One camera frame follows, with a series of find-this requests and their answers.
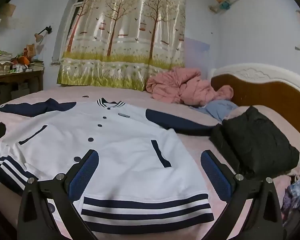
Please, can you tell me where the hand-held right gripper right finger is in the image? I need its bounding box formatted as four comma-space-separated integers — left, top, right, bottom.
201, 150, 283, 240

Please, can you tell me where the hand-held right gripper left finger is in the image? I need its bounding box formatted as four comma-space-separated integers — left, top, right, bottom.
17, 149, 100, 240

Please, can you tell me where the white and navy varsity jacket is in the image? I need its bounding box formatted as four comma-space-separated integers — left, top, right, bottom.
0, 97, 223, 234

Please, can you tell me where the bed with pink sheet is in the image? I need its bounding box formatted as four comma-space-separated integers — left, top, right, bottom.
0, 85, 300, 240

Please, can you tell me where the black folded garment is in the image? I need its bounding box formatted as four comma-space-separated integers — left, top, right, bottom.
209, 106, 300, 178

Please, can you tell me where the wooden desk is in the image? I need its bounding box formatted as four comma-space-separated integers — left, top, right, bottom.
0, 69, 44, 109

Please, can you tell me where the light blue cloth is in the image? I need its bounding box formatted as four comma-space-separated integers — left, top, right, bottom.
190, 99, 239, 123

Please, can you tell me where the stack of papers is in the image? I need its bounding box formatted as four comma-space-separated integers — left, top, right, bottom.
0, 52, 13, 77

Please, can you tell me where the orange plush toy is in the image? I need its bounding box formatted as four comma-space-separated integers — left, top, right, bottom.
11, 44, 36, 67

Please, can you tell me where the stack of books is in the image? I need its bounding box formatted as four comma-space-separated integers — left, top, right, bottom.
27, 60, 45, 72

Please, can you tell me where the colourful patterned cloth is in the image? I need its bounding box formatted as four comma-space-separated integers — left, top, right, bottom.
282, 172, 300, 222

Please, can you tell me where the white and brown bed headboard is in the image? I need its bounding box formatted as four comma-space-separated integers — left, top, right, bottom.
207, 63, 300, 134

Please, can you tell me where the tree print curtain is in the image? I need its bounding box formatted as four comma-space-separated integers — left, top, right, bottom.
56, 0, 188, 92

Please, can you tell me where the cardboard piece on wall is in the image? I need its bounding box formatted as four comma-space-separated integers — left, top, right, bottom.
0, 3, 17, 28

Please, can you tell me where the white window frame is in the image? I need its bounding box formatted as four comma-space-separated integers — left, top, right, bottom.
52, 0, 93, 66

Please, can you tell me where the stuffed doll on wall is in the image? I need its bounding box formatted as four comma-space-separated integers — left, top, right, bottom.
209, 0, 235, 14

